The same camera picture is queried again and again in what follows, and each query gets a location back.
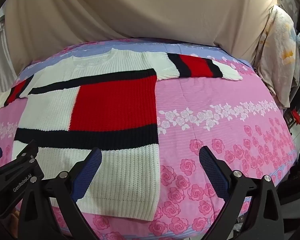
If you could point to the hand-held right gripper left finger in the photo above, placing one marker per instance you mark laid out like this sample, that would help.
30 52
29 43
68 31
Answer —
88 171

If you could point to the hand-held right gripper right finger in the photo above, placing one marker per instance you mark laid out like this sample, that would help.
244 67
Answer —
212 170

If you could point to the white red black knit sweater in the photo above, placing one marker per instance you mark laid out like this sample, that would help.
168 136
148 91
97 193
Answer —
115 105

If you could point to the pink floral bed sheet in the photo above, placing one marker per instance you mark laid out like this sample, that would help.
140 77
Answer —
215 130

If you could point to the small red object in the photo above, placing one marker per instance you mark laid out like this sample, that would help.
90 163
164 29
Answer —
295 116

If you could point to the white hanging cloth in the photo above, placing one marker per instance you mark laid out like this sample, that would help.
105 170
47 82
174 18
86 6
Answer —
0 55

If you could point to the cream floral quilt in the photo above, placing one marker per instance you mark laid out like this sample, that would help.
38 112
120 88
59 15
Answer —
277 55

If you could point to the beige backdrop cloth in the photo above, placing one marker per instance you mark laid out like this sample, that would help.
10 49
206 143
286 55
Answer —
140 10

